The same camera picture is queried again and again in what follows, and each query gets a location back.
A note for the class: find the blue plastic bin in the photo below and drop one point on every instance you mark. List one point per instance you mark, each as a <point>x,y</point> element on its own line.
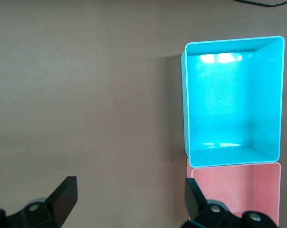
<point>229,102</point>

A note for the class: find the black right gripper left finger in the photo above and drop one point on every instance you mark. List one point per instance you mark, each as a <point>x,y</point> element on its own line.
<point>62,202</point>

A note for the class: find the pink plastic bin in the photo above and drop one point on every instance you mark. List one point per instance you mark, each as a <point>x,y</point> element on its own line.
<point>229,185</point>

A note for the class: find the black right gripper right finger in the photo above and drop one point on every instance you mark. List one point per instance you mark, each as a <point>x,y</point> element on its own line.
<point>195,204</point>

